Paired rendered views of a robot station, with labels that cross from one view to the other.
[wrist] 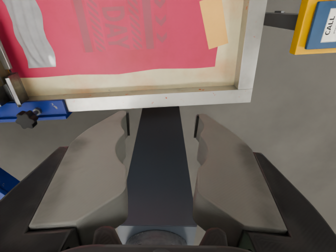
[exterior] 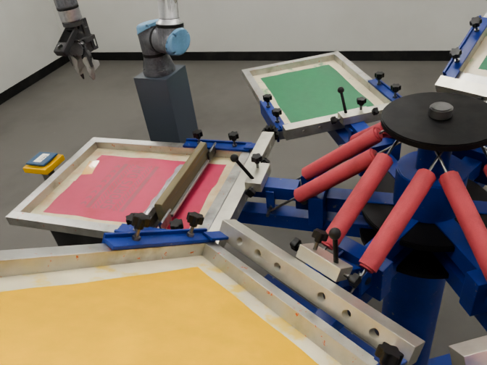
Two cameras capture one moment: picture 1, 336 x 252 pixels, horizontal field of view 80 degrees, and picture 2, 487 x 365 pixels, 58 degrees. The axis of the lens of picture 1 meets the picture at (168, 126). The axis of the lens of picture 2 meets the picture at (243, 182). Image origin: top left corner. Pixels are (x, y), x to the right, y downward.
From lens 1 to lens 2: 1.74 m
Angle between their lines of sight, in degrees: 29
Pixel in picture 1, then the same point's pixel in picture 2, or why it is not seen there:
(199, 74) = (111, 153)
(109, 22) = (137, 174)
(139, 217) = (157, 83)
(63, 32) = (163, 174)
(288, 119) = not seen: hidden behind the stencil
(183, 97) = (122, 141)
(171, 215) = (144, 83)
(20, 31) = not seen: hidden behind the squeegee
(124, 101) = (153, 143)
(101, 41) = (148, 169)
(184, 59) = (114, 158)
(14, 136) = not seen: hidden behind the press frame
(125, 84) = (151, 154)
